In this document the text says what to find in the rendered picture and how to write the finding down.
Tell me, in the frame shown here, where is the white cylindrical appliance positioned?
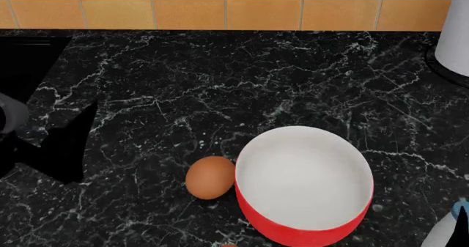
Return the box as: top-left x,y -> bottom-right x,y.
434,0 -> 469,78

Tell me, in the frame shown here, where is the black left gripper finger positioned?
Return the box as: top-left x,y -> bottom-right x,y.
39,97 -> 99,150
16,136 -> 93,185

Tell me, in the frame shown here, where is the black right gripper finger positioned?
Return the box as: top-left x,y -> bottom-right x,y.
444,204 -> 469,247

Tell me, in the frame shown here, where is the black paper towel holder base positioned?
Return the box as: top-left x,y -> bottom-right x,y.
424,45 -> 469,89

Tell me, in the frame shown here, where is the red bowl white inside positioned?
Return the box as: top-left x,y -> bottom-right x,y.
234,125 -> 375,247

